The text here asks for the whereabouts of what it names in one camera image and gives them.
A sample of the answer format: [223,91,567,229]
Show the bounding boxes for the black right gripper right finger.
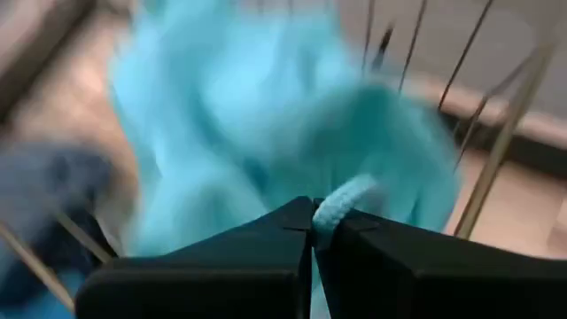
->
[312,198,567,319]

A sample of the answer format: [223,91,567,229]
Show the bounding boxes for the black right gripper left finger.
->
[74,196,315,319]

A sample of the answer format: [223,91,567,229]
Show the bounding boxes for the aqua turquoise cloth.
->
[108,0,462,319]

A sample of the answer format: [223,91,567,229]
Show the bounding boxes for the grey knit cloth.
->
[0,144,117,267]

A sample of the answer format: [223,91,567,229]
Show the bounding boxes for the wire mesh basket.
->
[0,0,567,314]

